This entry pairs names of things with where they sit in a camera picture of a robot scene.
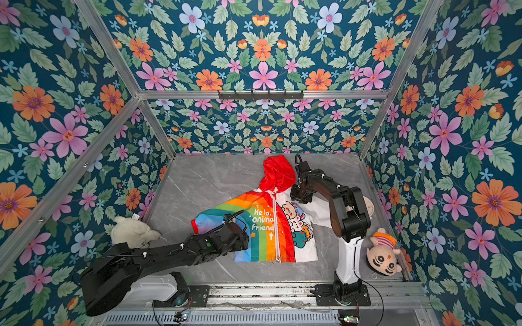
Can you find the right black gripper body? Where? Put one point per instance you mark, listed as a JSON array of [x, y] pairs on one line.
[[300, 187]]

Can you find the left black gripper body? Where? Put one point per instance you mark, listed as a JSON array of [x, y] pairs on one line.
[[238, 246]]

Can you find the rainbow white red-hooded kids jacket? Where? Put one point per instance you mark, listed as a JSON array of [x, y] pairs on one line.
[[280, 229]]

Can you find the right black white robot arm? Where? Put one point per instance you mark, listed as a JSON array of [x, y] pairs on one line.
[[347, 212]]

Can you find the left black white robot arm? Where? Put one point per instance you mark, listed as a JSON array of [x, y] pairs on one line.
[[124, 274]]

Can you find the pink round alarm clock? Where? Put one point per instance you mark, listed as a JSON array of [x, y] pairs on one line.
[[370, 207]]

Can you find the white plush bear toy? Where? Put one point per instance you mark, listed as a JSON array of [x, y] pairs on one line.
[[135, 233]]

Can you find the white ventilation grille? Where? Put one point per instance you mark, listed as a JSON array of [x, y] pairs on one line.
[[223, 318]]

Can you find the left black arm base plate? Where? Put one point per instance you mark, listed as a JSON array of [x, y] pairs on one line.
[[195, 296]]

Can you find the aluminium front mounting rail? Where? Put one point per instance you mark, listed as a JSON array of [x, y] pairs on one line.
[[296, 295]]

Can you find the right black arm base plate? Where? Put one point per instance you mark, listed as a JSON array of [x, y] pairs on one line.
[[324, 296]]

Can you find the black coat hook rail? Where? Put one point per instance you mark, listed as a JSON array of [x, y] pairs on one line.
[[259, 95]]

